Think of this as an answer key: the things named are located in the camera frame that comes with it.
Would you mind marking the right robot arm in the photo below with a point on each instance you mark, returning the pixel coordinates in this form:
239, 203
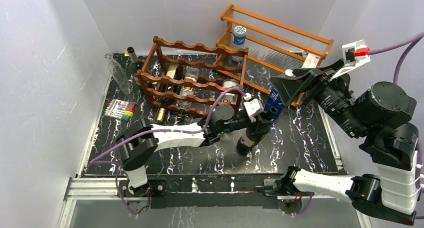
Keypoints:
381, 115

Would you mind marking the clear glass bottle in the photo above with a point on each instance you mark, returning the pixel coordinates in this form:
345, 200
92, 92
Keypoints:
118, 74

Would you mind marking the small white box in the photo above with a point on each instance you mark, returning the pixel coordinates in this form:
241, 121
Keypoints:
311, 61

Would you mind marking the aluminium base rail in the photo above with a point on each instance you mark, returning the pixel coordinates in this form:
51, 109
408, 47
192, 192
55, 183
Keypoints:
199, 201

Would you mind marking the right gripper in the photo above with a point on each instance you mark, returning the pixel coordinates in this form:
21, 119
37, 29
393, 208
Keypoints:
288, 86

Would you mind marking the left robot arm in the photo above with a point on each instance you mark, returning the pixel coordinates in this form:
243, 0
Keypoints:
152, 138

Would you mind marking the brown wooden wine rack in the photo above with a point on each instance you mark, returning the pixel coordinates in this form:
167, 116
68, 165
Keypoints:
163, 79

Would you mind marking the gold capped wine bottle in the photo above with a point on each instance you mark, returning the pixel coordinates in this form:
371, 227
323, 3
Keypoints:
174, 72

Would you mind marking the dark wine bottle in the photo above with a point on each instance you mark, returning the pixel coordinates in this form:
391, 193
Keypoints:
247, 142

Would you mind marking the orange wooden shelf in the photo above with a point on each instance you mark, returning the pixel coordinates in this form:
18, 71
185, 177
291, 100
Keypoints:
273, 46

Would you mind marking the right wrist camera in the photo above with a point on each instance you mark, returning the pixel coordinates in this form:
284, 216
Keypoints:
355, 55

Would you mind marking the blue lidded jar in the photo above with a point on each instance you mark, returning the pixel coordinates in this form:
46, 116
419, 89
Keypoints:
239, 35

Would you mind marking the clear square liquor bottle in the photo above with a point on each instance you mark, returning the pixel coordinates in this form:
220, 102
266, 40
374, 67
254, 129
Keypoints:
192, 74

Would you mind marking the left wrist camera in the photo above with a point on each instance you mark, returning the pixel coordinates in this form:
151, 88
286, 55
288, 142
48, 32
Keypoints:
252, 106

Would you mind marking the blue square glass bottle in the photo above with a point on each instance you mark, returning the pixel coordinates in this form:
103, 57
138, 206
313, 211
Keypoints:
275, 102

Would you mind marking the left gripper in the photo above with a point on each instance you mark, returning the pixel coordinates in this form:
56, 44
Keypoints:
260, 123

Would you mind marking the green wine bottle white label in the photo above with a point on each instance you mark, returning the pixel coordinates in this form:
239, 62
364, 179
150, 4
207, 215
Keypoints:
136, 64

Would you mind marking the pack of coloured markers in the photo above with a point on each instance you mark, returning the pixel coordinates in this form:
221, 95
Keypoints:
121, 110

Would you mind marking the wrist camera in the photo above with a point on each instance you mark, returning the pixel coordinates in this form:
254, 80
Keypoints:
355, 55
252, 106

